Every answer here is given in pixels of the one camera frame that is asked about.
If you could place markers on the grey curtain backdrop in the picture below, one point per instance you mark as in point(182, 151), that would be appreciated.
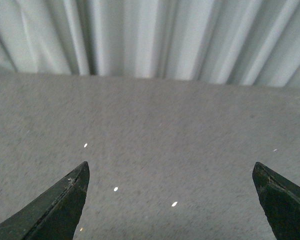
point(239, 42)

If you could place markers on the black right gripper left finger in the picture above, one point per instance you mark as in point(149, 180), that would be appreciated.
point(53, 215)

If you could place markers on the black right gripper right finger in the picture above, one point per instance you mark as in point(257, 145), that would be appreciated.
point(280, 200)

